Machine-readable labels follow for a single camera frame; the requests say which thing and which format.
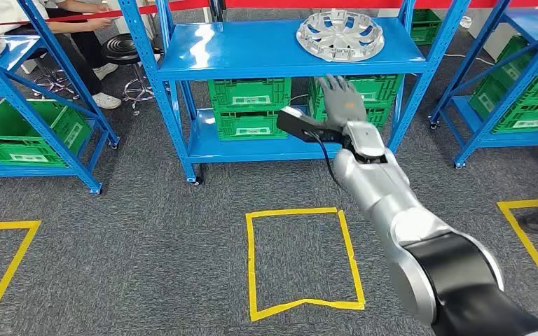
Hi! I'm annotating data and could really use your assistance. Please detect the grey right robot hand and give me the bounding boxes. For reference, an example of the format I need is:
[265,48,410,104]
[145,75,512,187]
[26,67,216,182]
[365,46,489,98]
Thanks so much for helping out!
[319,73,368,129]

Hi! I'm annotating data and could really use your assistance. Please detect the silver plastic wheel cover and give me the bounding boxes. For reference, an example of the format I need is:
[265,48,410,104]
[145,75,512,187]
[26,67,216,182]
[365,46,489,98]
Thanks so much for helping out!
[296,9,385,63]

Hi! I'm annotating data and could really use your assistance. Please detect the blue metal shelf rack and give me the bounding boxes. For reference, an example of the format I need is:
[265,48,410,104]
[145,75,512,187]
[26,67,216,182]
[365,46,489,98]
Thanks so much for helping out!
[429,0,538,169]
[118,0,471,186]
[0,0,121,196]

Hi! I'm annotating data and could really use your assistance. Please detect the red barrier tape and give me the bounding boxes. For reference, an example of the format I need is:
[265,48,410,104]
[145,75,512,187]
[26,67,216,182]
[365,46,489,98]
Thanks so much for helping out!
[0,0,538,29]

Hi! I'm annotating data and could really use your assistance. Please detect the white table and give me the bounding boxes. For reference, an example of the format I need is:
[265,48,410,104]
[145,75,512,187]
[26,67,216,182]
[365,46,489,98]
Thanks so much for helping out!
[464,6,520,61]

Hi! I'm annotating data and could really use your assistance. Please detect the black round stool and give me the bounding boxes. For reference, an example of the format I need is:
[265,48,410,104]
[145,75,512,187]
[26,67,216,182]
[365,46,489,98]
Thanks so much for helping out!
[101,33,158,116]

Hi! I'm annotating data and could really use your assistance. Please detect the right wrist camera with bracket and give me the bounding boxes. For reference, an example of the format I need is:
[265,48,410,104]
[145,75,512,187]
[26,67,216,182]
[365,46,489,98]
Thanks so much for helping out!
[275,105,344,145]

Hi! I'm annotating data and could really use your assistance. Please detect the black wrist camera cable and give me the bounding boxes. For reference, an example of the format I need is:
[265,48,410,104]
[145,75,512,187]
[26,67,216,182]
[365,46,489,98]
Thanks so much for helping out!
[312,132,344,189]

